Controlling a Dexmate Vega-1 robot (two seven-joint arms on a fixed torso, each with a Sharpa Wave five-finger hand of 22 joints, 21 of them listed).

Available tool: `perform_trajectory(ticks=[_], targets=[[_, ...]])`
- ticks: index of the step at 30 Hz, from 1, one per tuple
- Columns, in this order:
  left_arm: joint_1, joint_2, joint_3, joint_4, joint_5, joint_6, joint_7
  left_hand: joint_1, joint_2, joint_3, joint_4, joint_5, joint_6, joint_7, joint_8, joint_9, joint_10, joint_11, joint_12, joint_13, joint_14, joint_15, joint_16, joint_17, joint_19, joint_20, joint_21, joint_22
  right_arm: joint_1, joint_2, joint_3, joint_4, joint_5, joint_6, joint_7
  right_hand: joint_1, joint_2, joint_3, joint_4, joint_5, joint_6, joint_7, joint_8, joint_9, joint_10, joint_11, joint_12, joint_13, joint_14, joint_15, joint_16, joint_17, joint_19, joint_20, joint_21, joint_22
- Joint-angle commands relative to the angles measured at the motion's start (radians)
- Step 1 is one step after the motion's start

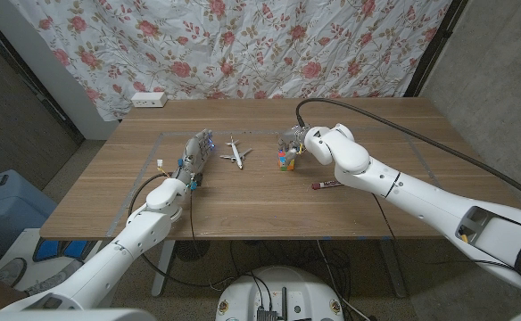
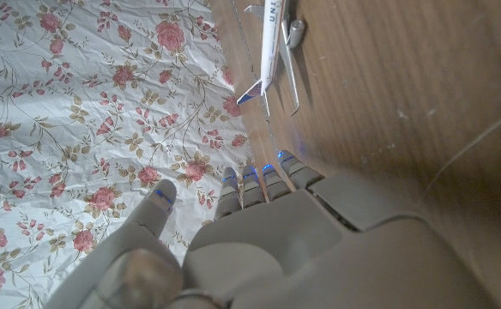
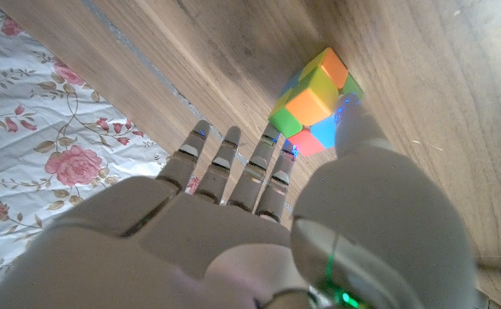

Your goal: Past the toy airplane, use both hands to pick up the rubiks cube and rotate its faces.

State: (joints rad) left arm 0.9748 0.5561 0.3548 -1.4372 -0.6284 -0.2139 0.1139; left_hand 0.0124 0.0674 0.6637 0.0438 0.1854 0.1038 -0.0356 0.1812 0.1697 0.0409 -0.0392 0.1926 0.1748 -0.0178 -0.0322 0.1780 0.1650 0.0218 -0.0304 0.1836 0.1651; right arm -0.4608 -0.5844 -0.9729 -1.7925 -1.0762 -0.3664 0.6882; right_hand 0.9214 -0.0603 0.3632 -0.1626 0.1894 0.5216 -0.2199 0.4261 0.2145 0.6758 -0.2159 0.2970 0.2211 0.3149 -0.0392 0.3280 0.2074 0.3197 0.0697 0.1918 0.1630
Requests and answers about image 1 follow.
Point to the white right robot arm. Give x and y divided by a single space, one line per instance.
412 191

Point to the black backdrop pole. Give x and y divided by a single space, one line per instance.
434 49

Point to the grey shoe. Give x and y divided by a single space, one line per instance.
10 272
53 278

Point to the red marker with white label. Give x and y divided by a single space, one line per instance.
325 184

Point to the white table leg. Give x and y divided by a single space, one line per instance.
162 272

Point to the floral backdrop cloth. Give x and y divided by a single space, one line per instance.
242 49

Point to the black door frame strip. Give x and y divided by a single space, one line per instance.
42 95

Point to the multicolour rubiks cube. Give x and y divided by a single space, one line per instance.
283 166

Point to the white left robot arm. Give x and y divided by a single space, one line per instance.
131 241

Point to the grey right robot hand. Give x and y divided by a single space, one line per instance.
289 138

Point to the blue storage bin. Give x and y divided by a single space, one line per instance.
6 209

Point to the white toy airplane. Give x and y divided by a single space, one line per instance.
236 156

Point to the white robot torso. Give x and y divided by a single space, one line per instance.
242 294

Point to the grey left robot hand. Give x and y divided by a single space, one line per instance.
193 158

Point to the grey table leg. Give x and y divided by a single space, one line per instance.
394 272

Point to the white power strip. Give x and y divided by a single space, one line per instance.
149 99

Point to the white step with blue pads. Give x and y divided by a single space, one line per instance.
28 241

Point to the black round fan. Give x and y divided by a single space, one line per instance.
191 249

